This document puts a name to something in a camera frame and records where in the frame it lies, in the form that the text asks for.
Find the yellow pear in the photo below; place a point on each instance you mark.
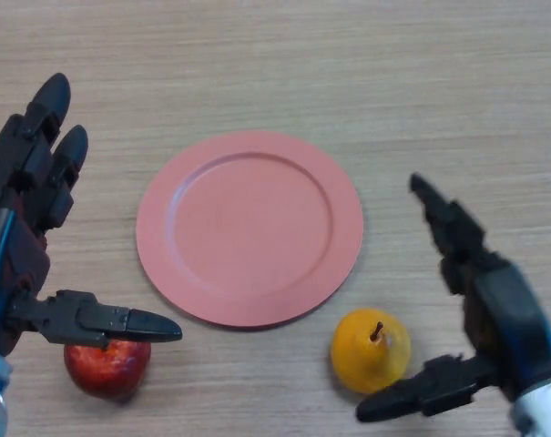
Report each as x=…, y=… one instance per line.
x=361, y=355

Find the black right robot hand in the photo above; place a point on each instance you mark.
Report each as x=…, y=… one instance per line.
x=507, y=318

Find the pink round plate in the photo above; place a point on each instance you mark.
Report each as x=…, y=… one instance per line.
x=252, y=227

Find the red apple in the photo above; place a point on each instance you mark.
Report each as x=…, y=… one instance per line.
x=106, y=371

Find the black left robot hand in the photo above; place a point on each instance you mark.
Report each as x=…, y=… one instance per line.
x=22, y=255

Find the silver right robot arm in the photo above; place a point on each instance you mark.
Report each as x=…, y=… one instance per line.
x=543, y=409

